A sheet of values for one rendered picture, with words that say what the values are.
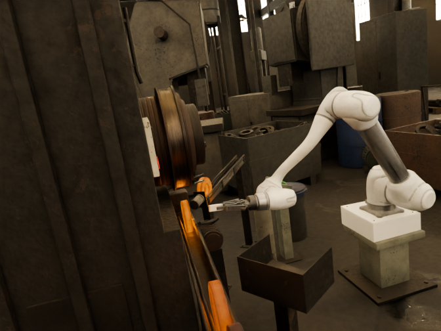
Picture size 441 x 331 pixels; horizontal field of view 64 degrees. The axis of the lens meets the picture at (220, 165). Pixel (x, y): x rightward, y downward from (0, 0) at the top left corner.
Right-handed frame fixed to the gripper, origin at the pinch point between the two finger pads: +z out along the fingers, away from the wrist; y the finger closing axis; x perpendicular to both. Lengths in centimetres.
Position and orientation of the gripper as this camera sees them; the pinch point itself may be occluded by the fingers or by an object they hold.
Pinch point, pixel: (215, 207)
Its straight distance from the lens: 171.6
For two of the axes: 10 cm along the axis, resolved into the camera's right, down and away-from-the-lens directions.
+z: -9.7, 1.0, -2.1
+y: -2.2, -1.8, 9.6
